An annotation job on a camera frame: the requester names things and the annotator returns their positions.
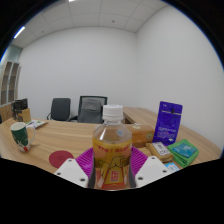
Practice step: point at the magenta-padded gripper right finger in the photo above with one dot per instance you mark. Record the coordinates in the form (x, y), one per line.
(151, 168)

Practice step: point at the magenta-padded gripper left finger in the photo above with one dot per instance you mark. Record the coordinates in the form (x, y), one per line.
(71, 171)

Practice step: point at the orange-label tea bottle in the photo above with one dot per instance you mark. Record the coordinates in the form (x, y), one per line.
(112, 150)

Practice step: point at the flat round red coaster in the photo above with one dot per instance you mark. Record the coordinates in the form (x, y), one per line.
(60, 158)

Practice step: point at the green folded cloth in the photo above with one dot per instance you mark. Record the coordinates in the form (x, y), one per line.
(178, 159)

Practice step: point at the orange cardboard box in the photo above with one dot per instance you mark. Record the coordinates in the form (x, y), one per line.
(142, 135)

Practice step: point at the teal flat packet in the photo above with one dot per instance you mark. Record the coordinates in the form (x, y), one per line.
(185, 150)

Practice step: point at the purple standing pouch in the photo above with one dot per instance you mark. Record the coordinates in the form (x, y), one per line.
(168, 123)

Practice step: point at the white printed leaflet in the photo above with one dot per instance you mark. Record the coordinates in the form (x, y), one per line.
(36, 124)

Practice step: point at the green and white mug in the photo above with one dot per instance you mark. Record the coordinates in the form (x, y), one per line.
(20, 136)

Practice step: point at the black mesh office chair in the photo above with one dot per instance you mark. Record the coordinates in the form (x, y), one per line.
(90, 111)

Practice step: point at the dark grey office chair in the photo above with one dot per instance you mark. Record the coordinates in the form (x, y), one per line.
(60, 108)

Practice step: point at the stack of dark boxes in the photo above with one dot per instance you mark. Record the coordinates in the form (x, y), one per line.
(20, 108)

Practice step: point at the wooden shelf unit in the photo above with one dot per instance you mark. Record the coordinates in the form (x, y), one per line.
(6, 83)

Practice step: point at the narrow ceiling light panel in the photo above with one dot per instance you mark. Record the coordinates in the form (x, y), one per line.
(19, 32)

